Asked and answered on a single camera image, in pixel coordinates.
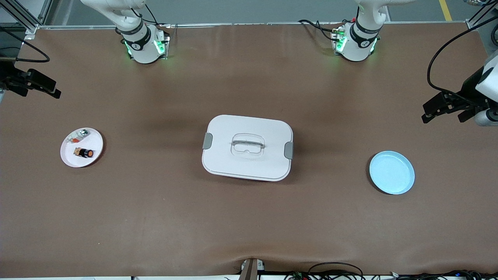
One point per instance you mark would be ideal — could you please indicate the light blue round plate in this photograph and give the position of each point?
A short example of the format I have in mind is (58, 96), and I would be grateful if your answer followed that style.
(391, 173)

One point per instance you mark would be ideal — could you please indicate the orange black push button switch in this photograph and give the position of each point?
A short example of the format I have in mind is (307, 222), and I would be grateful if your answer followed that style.
(83, 152)

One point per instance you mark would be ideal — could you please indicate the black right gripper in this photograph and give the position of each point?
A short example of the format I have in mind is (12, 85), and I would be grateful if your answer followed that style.
(8, 77)

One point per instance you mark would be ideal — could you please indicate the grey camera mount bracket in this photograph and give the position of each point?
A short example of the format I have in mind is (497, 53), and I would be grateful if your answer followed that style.
(251, 270)

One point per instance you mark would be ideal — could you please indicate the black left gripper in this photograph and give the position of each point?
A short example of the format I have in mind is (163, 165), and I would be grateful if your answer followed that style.
(470, 88)

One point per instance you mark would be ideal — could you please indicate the metal table edge rail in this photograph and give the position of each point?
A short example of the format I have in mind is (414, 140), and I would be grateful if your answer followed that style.
(253, 24)

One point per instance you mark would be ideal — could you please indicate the white round plate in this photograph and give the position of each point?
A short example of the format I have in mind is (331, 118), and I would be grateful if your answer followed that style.
(95, 142)

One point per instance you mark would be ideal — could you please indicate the white lidded box grey clips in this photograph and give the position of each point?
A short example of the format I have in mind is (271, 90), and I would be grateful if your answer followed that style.
(268, 132)

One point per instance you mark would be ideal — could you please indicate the aluminium frame profile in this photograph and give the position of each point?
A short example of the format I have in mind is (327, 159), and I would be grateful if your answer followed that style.
(476, 17)
(19, 15)

